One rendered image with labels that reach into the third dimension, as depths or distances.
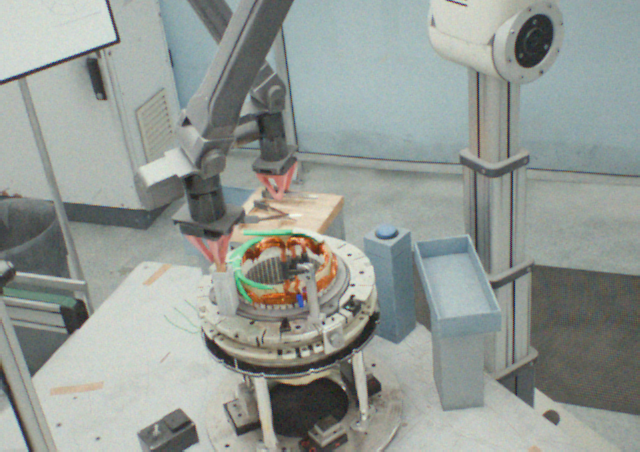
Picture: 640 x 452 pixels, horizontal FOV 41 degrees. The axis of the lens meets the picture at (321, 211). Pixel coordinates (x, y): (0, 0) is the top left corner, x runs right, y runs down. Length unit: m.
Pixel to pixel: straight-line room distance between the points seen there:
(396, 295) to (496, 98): 0.46
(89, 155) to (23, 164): 0.39
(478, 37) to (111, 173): 2.61
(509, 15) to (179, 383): 1.00
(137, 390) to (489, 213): 0.82
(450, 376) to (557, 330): 1.51
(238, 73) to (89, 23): 1.29
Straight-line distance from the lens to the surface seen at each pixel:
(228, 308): 1.49
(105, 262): 3.86
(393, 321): 1.85
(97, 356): 2.02
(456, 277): 1.65
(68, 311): 2.25
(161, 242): 3.90
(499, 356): 1.96
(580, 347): 3.10
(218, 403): 1.78
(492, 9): 1.52
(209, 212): 1.35
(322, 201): 1.85
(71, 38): 2.41
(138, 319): 2.09
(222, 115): 1.22
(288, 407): 1.77
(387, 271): 1.78
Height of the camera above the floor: 1.98
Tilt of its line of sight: 30 degrees down
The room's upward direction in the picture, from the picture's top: 7 degrees counter-clockwise
